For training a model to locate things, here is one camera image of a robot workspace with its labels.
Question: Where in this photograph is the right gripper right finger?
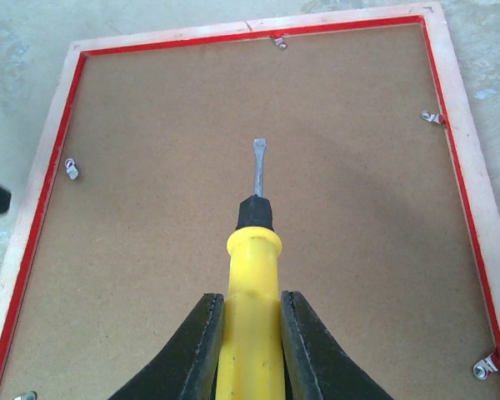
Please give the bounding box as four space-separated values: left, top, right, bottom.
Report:
280 291 391 400

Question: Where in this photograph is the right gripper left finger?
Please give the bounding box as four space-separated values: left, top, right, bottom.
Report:
111 293 224 400

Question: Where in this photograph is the yellow handled screwdriver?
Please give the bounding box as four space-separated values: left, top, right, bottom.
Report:
215 138 286 399

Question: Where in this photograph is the red wooden picture frame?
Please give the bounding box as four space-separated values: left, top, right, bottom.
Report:
0 2 500 400

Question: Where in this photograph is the metal retaining clip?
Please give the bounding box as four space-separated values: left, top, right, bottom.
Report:
420 110 445 125
13 391 38 400
64 157 79 180
271 36 288 50
472 351 499 381

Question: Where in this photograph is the brown frame backing board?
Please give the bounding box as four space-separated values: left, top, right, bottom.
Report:
0 22 500 400

